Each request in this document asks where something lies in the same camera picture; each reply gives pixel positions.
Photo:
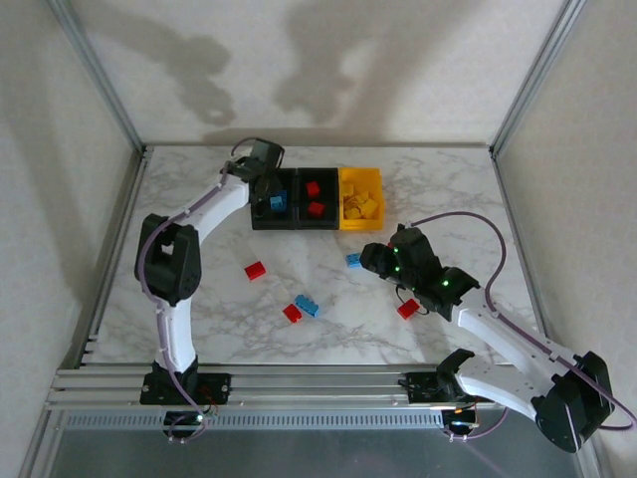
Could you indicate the yellow plastic bin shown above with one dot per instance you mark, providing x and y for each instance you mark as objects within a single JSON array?
[{"x": 360, "y": 225}]

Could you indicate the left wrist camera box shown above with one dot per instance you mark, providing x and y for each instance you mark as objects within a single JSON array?
[{"x": 267, "y": 155}]

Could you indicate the aluminium side rail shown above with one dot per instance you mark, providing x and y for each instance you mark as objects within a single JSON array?
[
  {"x": 122, "y": 224},
  {"x": 508, "y": 199}
]

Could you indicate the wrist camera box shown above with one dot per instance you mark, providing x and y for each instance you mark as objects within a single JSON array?
[
  {"x": 413, "y": 238},
  {"x": 267, "y": 155}
]

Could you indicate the small black controller board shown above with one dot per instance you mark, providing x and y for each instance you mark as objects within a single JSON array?
[
  {"x": 460, "y": 422},
  {"x": 179, "y": 420}
]

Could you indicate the small blue lego brick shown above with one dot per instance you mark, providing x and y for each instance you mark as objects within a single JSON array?
[{"x": 278, "y": 201}]

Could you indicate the black plastic bin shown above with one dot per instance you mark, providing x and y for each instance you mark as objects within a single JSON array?
[
  {"x": 331, "y": 199},
  {"x": 286, "y": 224}
]

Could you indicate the aluminium frame post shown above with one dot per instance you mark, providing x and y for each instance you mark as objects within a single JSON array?
[
  {"x": 535, "y": 74},
  {"x": 99, "y": 74}
]

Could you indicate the grey metal panel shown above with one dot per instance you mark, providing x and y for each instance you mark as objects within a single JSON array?
[{"x": 298, "y": 455}]

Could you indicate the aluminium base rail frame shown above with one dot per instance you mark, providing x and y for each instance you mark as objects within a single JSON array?
[{"x": 318, "y": 388}]

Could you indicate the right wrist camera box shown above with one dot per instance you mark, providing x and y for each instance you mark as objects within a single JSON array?
[{"x": 413, "y": 238}]

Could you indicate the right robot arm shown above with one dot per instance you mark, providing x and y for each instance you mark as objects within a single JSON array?
[{"x": 512, "y": 343}]

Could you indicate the red lego brick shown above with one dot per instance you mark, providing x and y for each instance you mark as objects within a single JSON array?
[
  {"x": 408, "y": 309},
  {"x": 292, "y": 313},
  {"x": 315, "y": 209},
  {"x": 255, "y": 271},
  {"x": 312, "y": 189}
]

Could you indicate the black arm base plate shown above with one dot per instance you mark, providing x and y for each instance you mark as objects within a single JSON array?
[
  {"x": 420, "y": 391},
  {"x": 219, "y": 386}
]

